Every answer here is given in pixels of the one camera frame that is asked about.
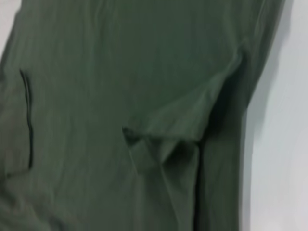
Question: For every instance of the dark green shirt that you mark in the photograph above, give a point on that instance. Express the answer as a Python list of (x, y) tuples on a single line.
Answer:
[(120, 96)]

